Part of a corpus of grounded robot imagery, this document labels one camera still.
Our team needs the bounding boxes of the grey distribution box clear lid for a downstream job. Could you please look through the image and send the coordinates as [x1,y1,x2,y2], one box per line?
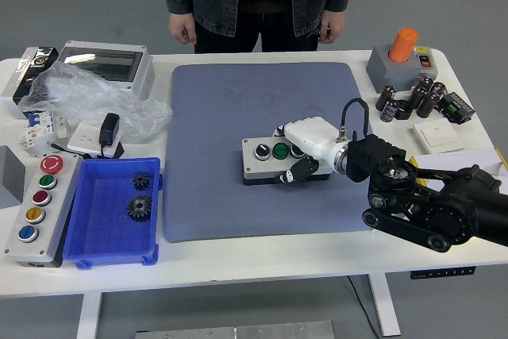
[53,40,156,101]

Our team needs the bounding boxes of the black glossy lock panel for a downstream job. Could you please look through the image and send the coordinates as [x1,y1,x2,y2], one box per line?
[12,46,60,102]

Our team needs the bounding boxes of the grey metal floor plate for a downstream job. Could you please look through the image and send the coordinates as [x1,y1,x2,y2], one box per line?
[134,320,334,339]

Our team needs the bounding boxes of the large black gear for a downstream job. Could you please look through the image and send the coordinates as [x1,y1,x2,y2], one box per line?
[125,195,154,221]

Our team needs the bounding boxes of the white wall switch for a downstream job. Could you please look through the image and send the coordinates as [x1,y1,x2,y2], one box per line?
[411,118,464,154]

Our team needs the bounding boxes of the black module green terminals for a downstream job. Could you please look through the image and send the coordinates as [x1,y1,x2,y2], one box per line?
[438,91,476,125]

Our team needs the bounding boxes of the small black gear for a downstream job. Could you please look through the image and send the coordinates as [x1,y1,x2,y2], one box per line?
[132,172,151,191]

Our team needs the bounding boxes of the black table control panel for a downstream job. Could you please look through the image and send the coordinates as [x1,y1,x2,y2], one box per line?
[410,266,476,279]

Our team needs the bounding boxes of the white wall socket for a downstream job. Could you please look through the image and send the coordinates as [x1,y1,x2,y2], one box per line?
[66,121,122,157]

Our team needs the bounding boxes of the black cable under table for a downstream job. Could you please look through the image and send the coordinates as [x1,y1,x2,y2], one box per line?
[347,275,379,338]

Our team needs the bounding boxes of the black capacitor clamp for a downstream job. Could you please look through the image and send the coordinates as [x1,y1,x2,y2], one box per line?
[394,99,414,121]

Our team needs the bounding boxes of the grey-blue textured mat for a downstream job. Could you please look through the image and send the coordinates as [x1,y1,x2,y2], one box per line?
[161,61,379,244]

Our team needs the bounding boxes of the clear plastic bag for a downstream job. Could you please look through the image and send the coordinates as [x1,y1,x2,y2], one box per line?
[17,63,174,140]

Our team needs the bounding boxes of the grey metal box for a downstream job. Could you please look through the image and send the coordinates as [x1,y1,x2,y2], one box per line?
[0,144,27,210]

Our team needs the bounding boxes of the black power adapter with cord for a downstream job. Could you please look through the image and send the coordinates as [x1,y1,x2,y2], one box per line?
[46,112,125,160]

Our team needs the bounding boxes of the grey five-button control box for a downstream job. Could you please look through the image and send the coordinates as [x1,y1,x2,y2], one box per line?
[3,152,83,268]

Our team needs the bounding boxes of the blue plastic bin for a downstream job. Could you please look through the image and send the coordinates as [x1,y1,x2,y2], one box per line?
[62,156,164,270]

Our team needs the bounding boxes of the grey switch red black buttons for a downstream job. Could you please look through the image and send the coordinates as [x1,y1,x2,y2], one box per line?
[412,45,439,80]

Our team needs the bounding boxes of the grey base block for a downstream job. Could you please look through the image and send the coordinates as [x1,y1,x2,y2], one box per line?
[365,43,426,92]

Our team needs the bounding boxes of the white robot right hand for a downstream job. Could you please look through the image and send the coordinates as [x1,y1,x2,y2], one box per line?
[272,115,344,186]

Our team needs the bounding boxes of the white circuit breaker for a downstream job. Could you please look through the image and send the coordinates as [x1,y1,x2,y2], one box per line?
[17,110,70,153]

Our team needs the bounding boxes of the person's right hand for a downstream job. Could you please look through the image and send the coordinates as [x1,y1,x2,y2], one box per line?
[167,13,198,44]

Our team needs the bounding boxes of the grey four-button control box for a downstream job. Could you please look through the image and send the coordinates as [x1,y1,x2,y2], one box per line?
[241,134,334,187]

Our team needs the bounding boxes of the white table leg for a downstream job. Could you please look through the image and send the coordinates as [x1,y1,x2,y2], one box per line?
[75,293,103,339]
[367,274,402,337]

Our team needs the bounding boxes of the person's left hand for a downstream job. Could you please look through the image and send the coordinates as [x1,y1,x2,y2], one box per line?
[317,10,348,44]

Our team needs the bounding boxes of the orange cylinder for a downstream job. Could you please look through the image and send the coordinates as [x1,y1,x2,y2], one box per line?
[387,27,419,64]

